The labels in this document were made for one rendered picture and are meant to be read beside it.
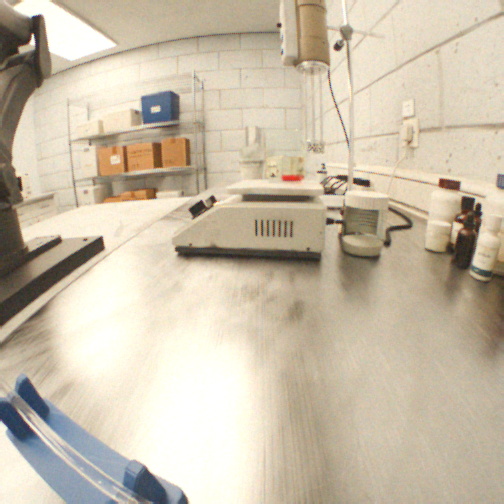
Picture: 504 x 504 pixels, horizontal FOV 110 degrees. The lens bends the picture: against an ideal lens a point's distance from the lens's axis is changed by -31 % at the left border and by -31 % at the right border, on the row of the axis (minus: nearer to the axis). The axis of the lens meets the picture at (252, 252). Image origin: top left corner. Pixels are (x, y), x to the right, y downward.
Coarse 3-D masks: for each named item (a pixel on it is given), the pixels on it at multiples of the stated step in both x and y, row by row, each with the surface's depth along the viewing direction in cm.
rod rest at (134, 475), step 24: (24, 384) 8; (0, 408) 7; (48, 408) 9; (24, 432) 8; (72, 432) 8; (24, 456) 6; (48, 456) 7; (96, 456) 8; (120, 456) 8; (48, 480) 6; (72, 480) 6; (120, 480) 7; (144, 480) 6
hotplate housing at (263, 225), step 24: (216, 216) 31; (240, 216) 30; (264, 216) 30; (288, 216) 29; (312, 216) 29; (192, 240) 32; (216, 240) 32; (240, 240) 31; (264, 240) 31; (288, 240) 30; (312, 240) 30
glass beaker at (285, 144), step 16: (272, 128) 31; (288, 128) 30; (304, 128) 31; (272, 144) 32; (288, 144) 31; (304, 144) 32; (272, 160) 32; (288, 160) 32; (304, 160) 33; (272, 176) 33; (288, 176) 32; (304, 176) 34
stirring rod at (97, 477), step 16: (0, 384) 8; (16, 400) 7; (32, 416) 7; (48, 432) 6; (64, 448) 6; (80, 464) 5; (96, 480) 5; (112, 480) 5; (112, 496) 5; (128, 496) 5
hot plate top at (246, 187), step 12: (252, 180) 39; (264, 180) 39; (312, 180) 39; (228, 192) 30; (240, 192) 30; (252, 192) 29; (264, 192) 29; (276, 192) 29; (288, 192) 29; (300, 192) 28; (312, 192) 28
